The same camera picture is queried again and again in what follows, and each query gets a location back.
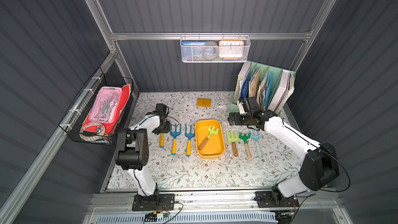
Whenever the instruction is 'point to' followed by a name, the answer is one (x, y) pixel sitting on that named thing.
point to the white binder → (279, 100)
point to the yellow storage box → (215, 146)
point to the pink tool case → (107, 104)
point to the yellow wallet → (203, 102)
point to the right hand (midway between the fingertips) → (239, 117)
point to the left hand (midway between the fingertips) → (160, 129)
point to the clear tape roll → (100, 129)
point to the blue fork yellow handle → (189, 135)
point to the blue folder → (268, 90)
